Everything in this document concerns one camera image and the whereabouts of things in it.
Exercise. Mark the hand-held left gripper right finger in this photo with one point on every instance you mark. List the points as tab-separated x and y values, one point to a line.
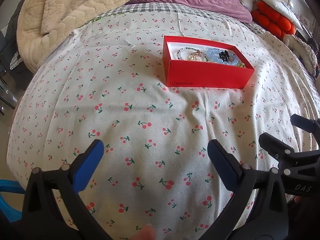
222	166

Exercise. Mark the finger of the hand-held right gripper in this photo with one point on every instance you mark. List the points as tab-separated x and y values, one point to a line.
275	145
305	123

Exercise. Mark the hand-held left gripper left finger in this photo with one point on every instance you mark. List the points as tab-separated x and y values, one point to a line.
90	166

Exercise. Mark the red cardboard box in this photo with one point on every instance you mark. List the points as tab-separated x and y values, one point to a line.
205	75

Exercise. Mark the black hair claw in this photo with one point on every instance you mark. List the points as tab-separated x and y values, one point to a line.
224	55

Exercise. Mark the gold charm pendant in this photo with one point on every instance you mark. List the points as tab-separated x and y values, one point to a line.
193	57

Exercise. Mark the person's right hand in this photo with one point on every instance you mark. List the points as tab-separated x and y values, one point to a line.
299	200

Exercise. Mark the person's left hand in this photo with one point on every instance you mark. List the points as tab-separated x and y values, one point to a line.
145	233

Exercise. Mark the cherry print bedsheet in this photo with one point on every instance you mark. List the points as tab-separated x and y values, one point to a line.
125	92

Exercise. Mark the blue plastic stool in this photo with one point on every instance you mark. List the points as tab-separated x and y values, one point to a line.
7	187

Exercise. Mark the orange plush cushion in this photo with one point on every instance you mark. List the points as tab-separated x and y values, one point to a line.
272	17

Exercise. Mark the white pillow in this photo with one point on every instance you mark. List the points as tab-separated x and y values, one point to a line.
275	2

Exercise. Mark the grey chair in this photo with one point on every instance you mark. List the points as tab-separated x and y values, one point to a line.
7	42

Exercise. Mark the beige fleece blanket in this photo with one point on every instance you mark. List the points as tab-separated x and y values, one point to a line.
62	5

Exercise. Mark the grey plaid sheet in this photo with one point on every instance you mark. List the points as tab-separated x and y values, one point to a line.
140	8

